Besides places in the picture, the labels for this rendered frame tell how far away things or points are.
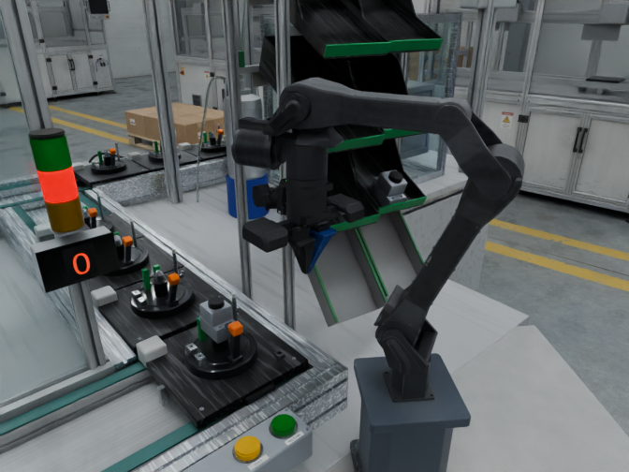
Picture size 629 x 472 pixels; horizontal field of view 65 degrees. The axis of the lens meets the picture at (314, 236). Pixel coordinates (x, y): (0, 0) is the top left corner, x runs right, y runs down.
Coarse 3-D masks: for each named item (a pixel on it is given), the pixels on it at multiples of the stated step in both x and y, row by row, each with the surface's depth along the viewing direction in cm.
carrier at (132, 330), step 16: (144, 272) 112; (160, 272) 110; (176, 272) 117; (192, 272) 126; (128, 288) 119; (144, 288) 115; (160, 288) 111; (192, 288) 115; (208, 288) 119; (96, 304) 112; (112, 304) 112; (128, 304) 112; (144, 304) 108; (160, 304) 109; (176, 304) 109; (192, 304) 112; (112, 320) 107; (128, 320) 107; (144, 320) 107; (160, 320) 107; (176, 320) 107; (192, 320) 107; (128, 336) 102; (144, 336) 102; (160, 336) 102
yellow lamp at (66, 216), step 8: (72, 200) 78; (48, 208) 77; (56, 208) 77; (64, 208) 77; (72, 208) 78; (80, 208) 80; (56, 216) 77; (64, 216) 77; (72, 216) 78; (80, 216) 80; (56, 224) 78; (64, 224) 78; (72, 224) 79; (80, 224) 80
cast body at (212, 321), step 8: (200, 304) 92; (208, 304) 90; (216, 304) 90; (224, 304) 91; (200, 312) 92; (208, 312) 90; (216, 312) 89; (224, 312) 91; (200, 320) 93; (208, 320) 91; (216, 320) 90; (224, 320) 91; (232, 320) 92; (208, 328) 92; (216, 328) 90; (224, 328) 90; (216, 336) 90; (224, 336) 91
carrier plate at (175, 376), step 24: (240, 312) 110; (192, 336) 102; (264, 336) 102; (168, 360) 95; (264, 360) 95; (288, 360) 95; (168, 384) 89; (192, 384) 89; (216, 384) 89; (240, 384) 89; (264, 384) 89; (192, 408) 84; (216, 408) 84
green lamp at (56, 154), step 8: (64, 136) 74; (32, 144) 73; (40, 144) 72; (48, 144) 73; (56, 144) 73; (64, 144) 74; (32, 152) 74; (40, 152) 73; (48, 152) 73; (56, 152) 74; (64, 152) 75; (40, 160) 73; (48, 160) 73; (56, 160) 74; (64, 160) 75; (40, 168) 74; (48, 168) 74; (56, 168) 74; (64, 168) 75
